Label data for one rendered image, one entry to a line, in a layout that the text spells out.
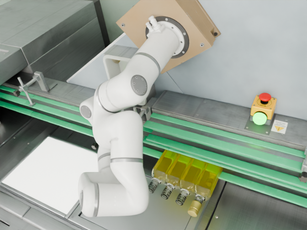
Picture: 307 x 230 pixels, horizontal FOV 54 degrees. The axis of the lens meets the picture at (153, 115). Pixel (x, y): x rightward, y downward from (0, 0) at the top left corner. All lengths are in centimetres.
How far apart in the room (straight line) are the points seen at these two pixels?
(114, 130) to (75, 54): 135
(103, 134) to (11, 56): 104
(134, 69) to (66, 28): 122
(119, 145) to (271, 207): 72
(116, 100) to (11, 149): 104
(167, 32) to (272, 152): 51
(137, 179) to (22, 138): 112
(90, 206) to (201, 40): 58
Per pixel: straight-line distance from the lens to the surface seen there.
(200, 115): 114
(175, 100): 121
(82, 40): 212
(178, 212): 121
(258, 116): 106
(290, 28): 99
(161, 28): 96
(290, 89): 110
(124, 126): 76
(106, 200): 79
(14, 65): 177
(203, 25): 99
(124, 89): 78
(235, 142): 107
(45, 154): 157
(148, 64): 85
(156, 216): 121
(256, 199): 129
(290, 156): 106
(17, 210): 143
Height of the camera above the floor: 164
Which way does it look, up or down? 39 degrees down
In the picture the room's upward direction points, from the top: 143 degrees counter-clockwise
